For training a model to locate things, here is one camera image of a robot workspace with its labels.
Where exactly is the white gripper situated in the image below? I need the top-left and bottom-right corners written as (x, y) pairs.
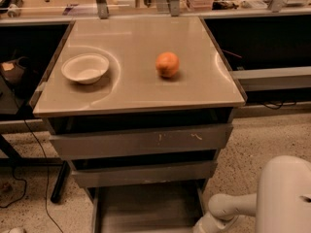
top-left (192, 213), bottom-right (239, 233)

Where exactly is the grey bottom drawer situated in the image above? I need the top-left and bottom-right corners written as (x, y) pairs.
top-left (91, 181), bottom-right (205, 233)

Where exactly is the grey drawer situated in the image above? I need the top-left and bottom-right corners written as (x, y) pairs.
top-left (91, 181), bottom-right (205, 233)
top-left (72, 161), bottom-right (217, 188)
top-left (50, 123), bottom-right (233, 160)

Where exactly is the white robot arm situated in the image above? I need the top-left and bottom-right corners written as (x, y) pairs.
top-left (193, 155), bottom-right (311, 233)

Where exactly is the grey middle drawer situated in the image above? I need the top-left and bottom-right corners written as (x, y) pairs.
top-left (72, 161), bottom-right (217, 188)

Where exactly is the grey top drawer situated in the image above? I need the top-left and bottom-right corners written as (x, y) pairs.
top-left (50, 123), bottom-right (233, 160)

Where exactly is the grey drawer cabinet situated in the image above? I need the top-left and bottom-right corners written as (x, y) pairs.
top-left (29, 16), bottom-right (248, 192)

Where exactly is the black desk leg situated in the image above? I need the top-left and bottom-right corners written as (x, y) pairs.
top-left (51, 161), bottom-right (70, 203)

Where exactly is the orange fruit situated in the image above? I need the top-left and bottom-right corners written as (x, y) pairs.
top-left (155, 51), bottom-right (180, 78)

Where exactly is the grey metal beam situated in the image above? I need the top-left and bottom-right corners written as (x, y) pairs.
top-left (231, 66), bottom-right (311, 91)

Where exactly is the white paper bowl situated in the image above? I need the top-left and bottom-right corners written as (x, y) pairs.
top-left (61, 53), bottom-right (110, 84)

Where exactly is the dark bag under desk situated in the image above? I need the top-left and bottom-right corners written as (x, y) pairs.
top-left (0, 56), bottom-right (36, 98)

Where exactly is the black cable on floor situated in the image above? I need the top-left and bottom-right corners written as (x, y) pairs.
top-left (0, 114), bottom-right (64, 233)

